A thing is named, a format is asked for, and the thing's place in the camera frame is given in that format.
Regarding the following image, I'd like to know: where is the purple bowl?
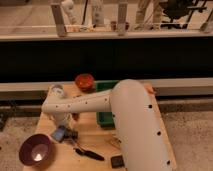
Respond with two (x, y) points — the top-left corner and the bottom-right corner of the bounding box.
(19, 134), (52, 166)

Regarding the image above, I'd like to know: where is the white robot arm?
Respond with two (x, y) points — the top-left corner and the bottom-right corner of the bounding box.
(42, 79), (176, 171)

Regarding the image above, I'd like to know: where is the bunch of dark grapes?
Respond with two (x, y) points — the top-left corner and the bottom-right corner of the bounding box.
(71, 113), (80, 121)

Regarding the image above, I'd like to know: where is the blue sponge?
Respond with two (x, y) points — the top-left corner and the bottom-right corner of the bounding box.
(51, 126), (66, 142)

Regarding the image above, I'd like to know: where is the green plastic tray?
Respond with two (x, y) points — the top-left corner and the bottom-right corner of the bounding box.
(95, 80), (117, 128)

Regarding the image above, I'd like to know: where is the orange bowl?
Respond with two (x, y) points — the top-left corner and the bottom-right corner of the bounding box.
(75, 74), (94, 91)

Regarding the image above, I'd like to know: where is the wooden board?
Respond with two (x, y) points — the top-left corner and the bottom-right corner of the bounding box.
(22, 80), (178, 171)

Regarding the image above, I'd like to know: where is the black handled brush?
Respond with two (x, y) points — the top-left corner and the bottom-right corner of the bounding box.
(64, 129), (106, 162)

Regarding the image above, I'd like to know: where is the orange carrot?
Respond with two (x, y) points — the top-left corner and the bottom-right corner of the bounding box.
(145, 84), (156, 94)

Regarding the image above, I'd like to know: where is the black office chair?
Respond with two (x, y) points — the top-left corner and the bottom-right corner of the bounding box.
(159, 0), (208, 29)

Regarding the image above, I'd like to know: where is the yellow banana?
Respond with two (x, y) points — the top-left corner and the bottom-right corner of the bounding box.
(107, 136), (120, 149)

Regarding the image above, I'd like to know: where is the black rectangular eraser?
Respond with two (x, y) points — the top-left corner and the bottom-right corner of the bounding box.
(111, 155), (124, 168)

